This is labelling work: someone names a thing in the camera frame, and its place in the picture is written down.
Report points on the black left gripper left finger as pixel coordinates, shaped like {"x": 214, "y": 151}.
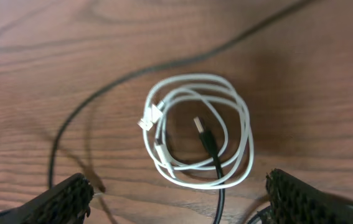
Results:
{"x": 66, "y": 203}

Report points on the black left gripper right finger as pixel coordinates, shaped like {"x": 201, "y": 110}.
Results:
{"x": 293, "y": 201}

